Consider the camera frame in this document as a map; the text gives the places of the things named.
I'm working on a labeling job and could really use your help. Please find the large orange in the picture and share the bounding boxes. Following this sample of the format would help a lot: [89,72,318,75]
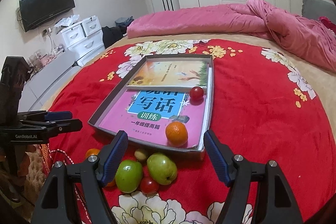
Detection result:
[85,148,100,159]

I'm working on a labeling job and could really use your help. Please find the elongated green fruit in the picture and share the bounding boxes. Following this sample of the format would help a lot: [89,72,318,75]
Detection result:
[114,160,143,193]

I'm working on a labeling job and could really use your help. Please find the small orange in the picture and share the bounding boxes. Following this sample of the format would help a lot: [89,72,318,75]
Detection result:
[165,121,189,147]

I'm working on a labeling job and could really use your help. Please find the large red tomato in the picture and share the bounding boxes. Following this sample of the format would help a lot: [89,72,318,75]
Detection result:
[189,86,205,102]

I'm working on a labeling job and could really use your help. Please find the medium orange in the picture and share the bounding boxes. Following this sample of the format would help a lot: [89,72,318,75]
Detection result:
[105,179,116,188]

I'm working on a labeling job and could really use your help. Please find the white drawer cabinet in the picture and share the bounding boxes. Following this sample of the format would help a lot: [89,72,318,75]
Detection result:
[54,15,105,67]

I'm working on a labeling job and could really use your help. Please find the small red tomato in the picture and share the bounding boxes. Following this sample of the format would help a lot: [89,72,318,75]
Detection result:
[139,177,159,195]

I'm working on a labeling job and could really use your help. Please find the small brown-green fruit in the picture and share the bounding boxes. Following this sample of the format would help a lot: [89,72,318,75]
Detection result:
[134,148,149,162]

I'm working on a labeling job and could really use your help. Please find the red floral blanket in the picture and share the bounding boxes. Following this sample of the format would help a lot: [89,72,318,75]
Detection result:
[42,39,335,223]

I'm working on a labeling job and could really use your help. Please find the black bag on floor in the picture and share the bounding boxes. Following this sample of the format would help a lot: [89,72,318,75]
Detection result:
[102,16,134,49]

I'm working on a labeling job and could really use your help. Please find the round green fruit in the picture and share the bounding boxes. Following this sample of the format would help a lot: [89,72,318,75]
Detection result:
[146,153,178,185]

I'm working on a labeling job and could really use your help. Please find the grey cardboard tray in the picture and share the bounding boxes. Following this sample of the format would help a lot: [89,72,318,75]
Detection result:
[88,54,214,156]

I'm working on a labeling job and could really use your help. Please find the pink chinese workbook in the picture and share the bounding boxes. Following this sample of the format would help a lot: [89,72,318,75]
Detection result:
[96,90,206,148]

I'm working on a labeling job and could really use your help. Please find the yellow picture book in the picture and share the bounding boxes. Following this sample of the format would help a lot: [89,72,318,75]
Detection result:
[127,60,210,90]

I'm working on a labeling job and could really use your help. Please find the red garment by pillow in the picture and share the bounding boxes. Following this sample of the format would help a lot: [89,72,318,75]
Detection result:
[318,16,336,35]

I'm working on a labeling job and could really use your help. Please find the pink quilt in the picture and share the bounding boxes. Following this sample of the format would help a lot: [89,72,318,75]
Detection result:
[127,0,335,72]

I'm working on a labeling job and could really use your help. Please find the grey headboard cushion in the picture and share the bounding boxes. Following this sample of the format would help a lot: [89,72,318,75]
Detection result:
[301,0,336,23]

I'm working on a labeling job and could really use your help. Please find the black wall television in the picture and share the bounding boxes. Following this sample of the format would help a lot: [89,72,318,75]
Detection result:
[19,0,75,32]

